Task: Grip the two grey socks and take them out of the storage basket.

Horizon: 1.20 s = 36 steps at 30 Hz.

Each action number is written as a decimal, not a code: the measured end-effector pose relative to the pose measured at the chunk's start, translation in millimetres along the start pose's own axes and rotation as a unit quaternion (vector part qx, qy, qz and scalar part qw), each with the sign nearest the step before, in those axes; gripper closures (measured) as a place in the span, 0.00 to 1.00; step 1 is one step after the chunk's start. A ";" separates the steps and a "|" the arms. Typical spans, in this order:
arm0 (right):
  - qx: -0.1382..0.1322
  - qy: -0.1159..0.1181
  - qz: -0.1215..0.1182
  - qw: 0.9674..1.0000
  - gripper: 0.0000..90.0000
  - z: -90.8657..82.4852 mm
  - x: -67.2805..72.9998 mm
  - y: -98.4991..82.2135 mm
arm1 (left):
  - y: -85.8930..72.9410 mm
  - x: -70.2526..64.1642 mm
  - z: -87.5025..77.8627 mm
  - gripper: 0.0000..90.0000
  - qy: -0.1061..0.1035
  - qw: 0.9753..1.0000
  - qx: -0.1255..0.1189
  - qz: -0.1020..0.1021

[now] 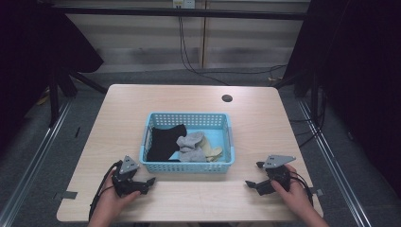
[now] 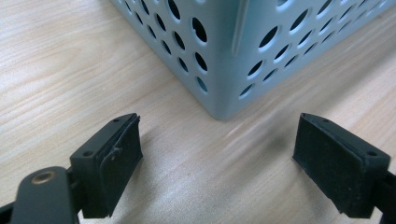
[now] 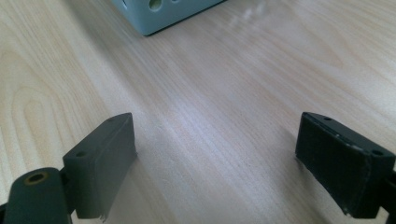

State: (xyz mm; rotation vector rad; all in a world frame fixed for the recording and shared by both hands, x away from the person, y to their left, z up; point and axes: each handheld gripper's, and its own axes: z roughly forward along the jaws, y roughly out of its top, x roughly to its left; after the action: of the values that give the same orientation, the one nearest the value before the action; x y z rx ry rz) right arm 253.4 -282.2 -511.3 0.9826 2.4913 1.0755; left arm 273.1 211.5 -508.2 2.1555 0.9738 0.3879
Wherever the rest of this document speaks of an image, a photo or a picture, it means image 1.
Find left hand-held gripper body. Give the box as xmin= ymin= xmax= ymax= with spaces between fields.
xmin=111 ymin=154 xmax=142 ymax=199

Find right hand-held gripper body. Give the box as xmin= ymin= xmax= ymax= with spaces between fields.
xmin=256 ymin=154 xmax=297 ymax=197

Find person's left hand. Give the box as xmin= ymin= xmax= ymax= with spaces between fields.
xmin=94 ymin=171 xmax=142 ymax=219

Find person's right hand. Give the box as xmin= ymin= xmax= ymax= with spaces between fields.
xmin=270 ymin=164 xmax=314 ymax=219

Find black sock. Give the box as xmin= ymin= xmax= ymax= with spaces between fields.
xmin=145 ymin=123 xmax=188 ymax=163

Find cream sock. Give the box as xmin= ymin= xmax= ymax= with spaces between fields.
xmin=198 ymin=135 xmax=224 ymax=163

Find grey sock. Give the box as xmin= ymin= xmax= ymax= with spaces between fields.
xmin=175 ymin=131 xmax=205 ymax=149
xmin=178 ymin=146 xmax=208 ymax=164

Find light blue plastic basket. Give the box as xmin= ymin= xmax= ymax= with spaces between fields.
xmin=138 ymin=112 xmax=236 ymax=175

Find black metal stand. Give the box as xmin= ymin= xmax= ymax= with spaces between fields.
xmin=46 ymin=67 xmax=109 ymax=129

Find black curtain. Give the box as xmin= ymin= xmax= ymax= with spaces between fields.
xmin=282 ymin=0 xmax=401 ymax=190
xmin=0 ymin=0 xmax=105 ymax=152

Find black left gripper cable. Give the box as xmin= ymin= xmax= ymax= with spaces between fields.
xmin=88 ymin=160 xmax=123 ymax=221

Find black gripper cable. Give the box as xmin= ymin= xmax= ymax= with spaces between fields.
xmin=288 ymin=171 xmax=315 ymax=206
xmin=88 ymin=160 xmax=123 ymax=221

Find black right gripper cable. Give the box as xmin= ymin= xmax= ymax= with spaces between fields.
xmin=288 ymin=171 xmax=315 ymax=206

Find black floor cables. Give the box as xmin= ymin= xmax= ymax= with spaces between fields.
xmin=288 ymin=88 xmax=327 ymax=149

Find metal floor rail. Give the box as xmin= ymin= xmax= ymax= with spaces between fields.
xmin=0 ymin=100 xmax=73 ymax=227
xmin=296 ymin=97 xmax=375 ymax=227

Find black wall cables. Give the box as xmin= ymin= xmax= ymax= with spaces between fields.
xmin=177 ymin=15 xmax=288 ymax=87

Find black horizontal frame bar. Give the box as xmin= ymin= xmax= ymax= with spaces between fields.
xmin=51 ymin=5 xmax=309 ymax=22

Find white wall power outlet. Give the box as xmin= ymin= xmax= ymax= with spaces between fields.
xmin=171 ymin=0 xmax=197 ymax=9

